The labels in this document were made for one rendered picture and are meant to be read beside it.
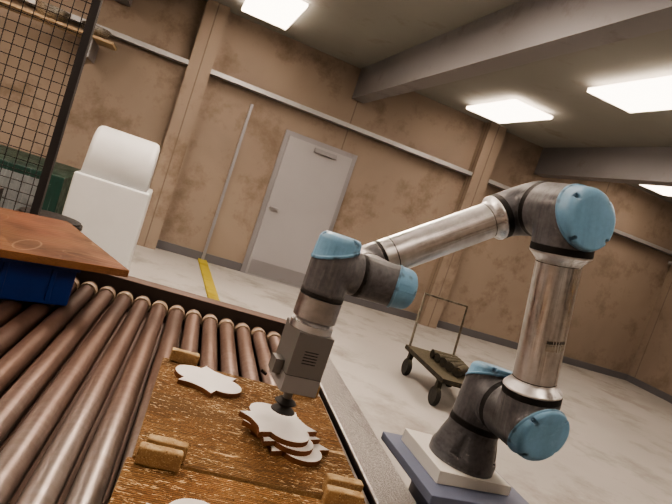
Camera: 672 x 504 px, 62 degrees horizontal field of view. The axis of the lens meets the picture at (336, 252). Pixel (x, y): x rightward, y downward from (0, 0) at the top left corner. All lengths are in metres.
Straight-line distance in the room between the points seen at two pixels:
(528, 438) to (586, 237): 0.39
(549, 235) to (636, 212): 10.33
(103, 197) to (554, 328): 4.21
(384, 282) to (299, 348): 0.18
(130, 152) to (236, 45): 3.66
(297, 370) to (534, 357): 0.47
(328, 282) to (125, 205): 4.09
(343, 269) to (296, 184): 7.36
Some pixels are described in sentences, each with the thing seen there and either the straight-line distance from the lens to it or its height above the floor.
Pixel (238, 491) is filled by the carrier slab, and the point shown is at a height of 0.94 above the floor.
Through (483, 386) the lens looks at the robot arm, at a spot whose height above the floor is 1.08.
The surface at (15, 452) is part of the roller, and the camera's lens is 0.86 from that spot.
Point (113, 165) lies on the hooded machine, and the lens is 4.97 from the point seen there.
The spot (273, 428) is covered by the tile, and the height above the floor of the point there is 0.97.
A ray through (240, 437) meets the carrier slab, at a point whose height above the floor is 0.94.
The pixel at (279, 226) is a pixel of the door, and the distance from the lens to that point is 8.27.
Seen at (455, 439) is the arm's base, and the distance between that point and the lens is 1.31.
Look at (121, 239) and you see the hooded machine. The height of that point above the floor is 0.52.
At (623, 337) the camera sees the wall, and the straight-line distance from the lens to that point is 11.87.
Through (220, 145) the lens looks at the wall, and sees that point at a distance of 8.14.
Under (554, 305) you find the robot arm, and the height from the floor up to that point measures 1.30.
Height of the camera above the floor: 1.35
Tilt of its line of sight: 4 degrees down
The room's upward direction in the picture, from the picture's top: 19 degrees clockwise
